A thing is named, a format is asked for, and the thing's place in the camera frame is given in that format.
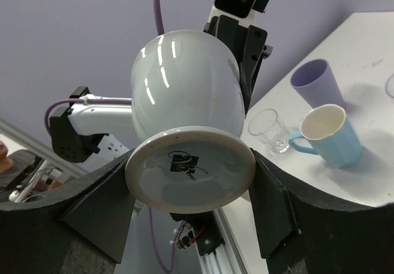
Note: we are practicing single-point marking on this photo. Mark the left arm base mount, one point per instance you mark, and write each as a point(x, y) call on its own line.
point(200, 229)

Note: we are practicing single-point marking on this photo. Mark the light blue mug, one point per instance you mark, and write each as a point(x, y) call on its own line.
point(326, 131)

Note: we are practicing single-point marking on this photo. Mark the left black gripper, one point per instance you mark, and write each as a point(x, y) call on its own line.
point(248, 45)

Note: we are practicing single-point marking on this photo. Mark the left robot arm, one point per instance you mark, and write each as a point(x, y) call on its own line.
point(84, 125)

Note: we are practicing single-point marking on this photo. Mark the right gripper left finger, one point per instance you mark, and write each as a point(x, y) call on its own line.
point(80, 227)

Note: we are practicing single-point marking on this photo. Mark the clear glass near left arm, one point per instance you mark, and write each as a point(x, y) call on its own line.
point(269, 129)

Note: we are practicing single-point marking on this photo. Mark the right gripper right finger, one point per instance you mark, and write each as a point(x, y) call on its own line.
point(301, 229)

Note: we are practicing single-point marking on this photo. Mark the grey-blue ceramic cup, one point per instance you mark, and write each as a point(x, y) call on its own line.
point(188, 115)

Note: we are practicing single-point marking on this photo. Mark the purple plastic cup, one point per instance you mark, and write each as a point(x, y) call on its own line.
point(314, 81)

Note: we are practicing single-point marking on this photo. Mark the aluminium rail frame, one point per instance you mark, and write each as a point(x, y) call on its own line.
point(227, 258)

